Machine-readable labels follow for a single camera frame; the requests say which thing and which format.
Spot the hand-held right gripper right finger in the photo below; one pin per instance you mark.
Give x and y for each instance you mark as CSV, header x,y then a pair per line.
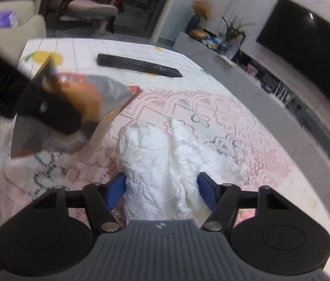
x,y
207,190

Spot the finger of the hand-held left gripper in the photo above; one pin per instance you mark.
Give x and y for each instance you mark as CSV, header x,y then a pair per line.
x,y
53,114

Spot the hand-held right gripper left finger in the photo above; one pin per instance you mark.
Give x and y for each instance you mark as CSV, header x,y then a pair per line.
x,y
115,190

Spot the white tissue paper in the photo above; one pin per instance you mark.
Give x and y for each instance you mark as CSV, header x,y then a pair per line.
x,y
147,158

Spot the silver orange snack bag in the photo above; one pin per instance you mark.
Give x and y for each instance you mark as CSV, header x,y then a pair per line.
x,y
109,90

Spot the beige sofa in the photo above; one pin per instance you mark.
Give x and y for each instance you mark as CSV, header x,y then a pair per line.
x,y
7,35

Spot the white checked table cover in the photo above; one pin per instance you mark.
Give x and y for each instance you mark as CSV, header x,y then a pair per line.
x,y
80,46

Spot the black remote control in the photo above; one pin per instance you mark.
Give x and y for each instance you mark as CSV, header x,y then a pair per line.
x,y
130,63

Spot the pink office chair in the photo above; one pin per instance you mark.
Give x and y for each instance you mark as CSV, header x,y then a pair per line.
x,y
92,7

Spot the pile of snack packets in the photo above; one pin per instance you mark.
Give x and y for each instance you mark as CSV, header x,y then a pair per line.
x,y
211,42

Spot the low television cabinet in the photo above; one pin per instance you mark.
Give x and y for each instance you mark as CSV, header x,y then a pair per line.
x,y
182,39

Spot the green potted plant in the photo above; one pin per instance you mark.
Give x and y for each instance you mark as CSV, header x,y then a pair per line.
x,y
235,29

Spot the blue vase with yellow flowers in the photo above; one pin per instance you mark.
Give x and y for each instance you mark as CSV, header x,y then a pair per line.
x,y
200,8

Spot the black wall television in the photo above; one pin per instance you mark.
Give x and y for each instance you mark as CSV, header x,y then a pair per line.
x,y
305,44

